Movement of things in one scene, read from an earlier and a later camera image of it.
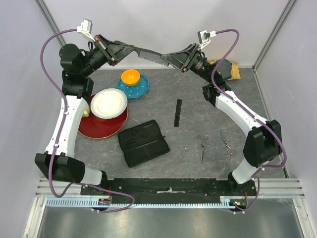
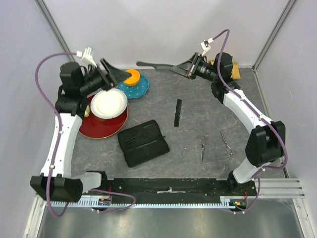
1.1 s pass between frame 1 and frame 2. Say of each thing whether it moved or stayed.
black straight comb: stayed
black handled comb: moved
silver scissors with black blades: stayed
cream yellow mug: stayed
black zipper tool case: stayed
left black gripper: moved
